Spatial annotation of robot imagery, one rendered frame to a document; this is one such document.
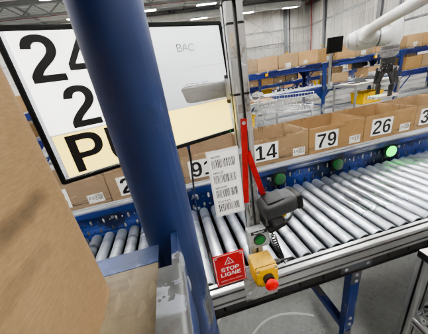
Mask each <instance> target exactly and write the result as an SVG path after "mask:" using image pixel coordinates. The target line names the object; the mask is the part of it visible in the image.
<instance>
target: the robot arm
mask: <svg viewBox="0 0 428 334"><path fill-rule="evenodd" d="M426 4H428V0H407V1H406V2H404V3H402V4H401V5H399V6H397V7H396V8H394V9H392V10H391V11H389V12H387V13H386V14H384V15H382V16H381V17H379V18H378V19H376V20H375V21H373V22H372V23H370V24H369V25H365V26H363V27H362V28H360V29H358V30H357V31H354V32H352V33H350V34H349V35H348V36H347V37H346V40H345V46H346V48H347V49H348V50H364V49H368V48H372V47H375V46H381V49H380V57H382V58H381V60H380V64H381V66H380V67H379V68H376V73H375V76H374V81H373V84H375V85H376V87H375V90H376V92H375V95H378V94H380V88H381V84H380V82H381V81H382V78H383V77H384V74H385V73H387V74H388V77H389V81H390V84H389V85H388V93H387V96H391V95H392V92H393V90H394V85H395V84H396V83H398V80H399V68H400V66H395V62H396V57H397V56H396V55H397V54H399V49H400V42H401V40H402V38H403V32H404V16H406V15H408V14H410V13H412V12H414V11H416V10H418V9H419V8H421V7H423V6H425V5H426ZM382 47H383V48H382Z"/></svg>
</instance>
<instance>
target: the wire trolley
mask: <svg viewBox="0 0 428 334"><path fill-rule="evenodd" d="M309 92H313V95H308V93H309ZM302 93H307V95H305V96H302ZM291 94H295V97H288V95H291ZM296 94H297V93H289V94H283V95H284V98H279V105H278V106H279V107H280V108H278V107H277V100H278V99H268V100H264V97H263V100H262V106H263V101H265V102H266V101H268V102H267V103H268V108H267V107H264V108H261V104H260V101H259V100H258V99H260V98H262V97H260V96H259V95H258V94H257V93H255V94H254V95H257V96H258V97H259V98H258V99H257V100H253V99H252V98H251V97H252V96H253V95H251V96H250V99H251V100H252V101H253V102H254V104H258V105H259V106H260V107H257V106H256V109H255V115H256V123H257V128H258V115H259V114H262V122H263V126H264V115H263V114H269V113H285V112H293V111H294V109H296V111H309V110H311V117H312V111H313V106H314V103H312V104H311V99H310V100H309V104H307V99H309V98H308V96H313V97H312V98H313V100H314V91H307V92H301V96H299V105H297V97H296ZM283 95H281V96H283ZM285 95H287V97H286V98H285ZM274 96H279V95H272V96H266V97H265V98H267V97H274ZM300 97H301V103H300ZM302 97H306V104H305V98H304V104H303V103H302V100H303V98H302ZM290 98H293V104H292V105H290V106H283V109H281V106H282V105H281V102H283V101H282V100H283V99H284V103H285V99H290ZM294 98H295V99H294ZM272 100H276V101H273V102H274V106H272ZM294 100H295V104H294ZM269 101H271V107H269V103H270V102H269ZM286 101H290V100H286ZM275 102H276V107H275ZM300 104H301V105H302V106H301V108H303V109H304V108H306V109H305V110H301V108H300ZM305 105H306V107H304V106H305ZM307 105H308V106H309V109H307ZM294 106H296V108H294ZM297 106H299V109H298V108H297ZM310 106H311V109H310ZM284 107H286V108H290V107H293V110H288V111H284ZM258 108H260V110H262V113H258V112H259V111H260V110H259V109H258ZM270 108H273V109H274V110H273V109H271V111H272V112H267V110H268V109H270ZM275 108H278V109H277V110H283V111H281V112H279V111H278V112H276V111H275ZM264 111H265V112H264Z"/></svg>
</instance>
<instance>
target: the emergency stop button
mask: <svg viewBox="0 0 428 334"><path fill-rule="evenodd" d="M278 286H279V283H278V281H277V280H276V279H272V278H271V279H269V280H268V281H267V283H266V289H267V290H268V291H274V290H276V289H277V288H278Z"/></svg>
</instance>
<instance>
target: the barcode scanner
mask: <svg viewBox="0 0 428 334"><path fill-rule="evenodd" d="M256 204H257V208H258V211H259V212H260V214H261V215H262V216H263V218H265V219H266V220H267V222H268V224H269V225H270V226H269V227H265V228H266V229H267V231H268V232H269V233H270V234H271V233H273V232H275V231H277V230H278V229H281V228H282V227H284V226H285V225H286V222H284V217H285V216H286V214H287V213H290V212H292V211H295V210H296V209H300V208H302V207H303V198H302V195H301V194H300V193H299V192H297V191H296V190H295V189H293V188H292V187H288V188H282V189H280V190H277V191H276V190H274V191H271V192H268V193H267V194H263V195H261V196H260V198H258V199H257V200H256Z"/></svg>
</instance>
